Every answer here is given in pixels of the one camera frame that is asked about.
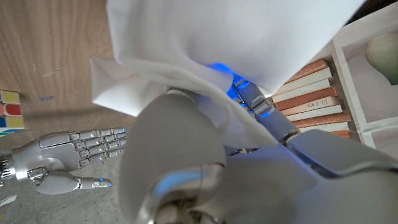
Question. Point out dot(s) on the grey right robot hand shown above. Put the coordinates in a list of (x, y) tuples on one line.
[(56, 152)]

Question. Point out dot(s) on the white cloth napkin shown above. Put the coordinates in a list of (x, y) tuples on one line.
[(233, 31)]

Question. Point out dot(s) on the Rubik's cube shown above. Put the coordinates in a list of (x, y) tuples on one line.
[(12, 109)]

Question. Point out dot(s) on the printed bookshelf backdrop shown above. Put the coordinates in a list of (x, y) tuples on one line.
[(357, 102)]

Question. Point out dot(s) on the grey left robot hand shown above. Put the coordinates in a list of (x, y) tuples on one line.
[(174, 140)]

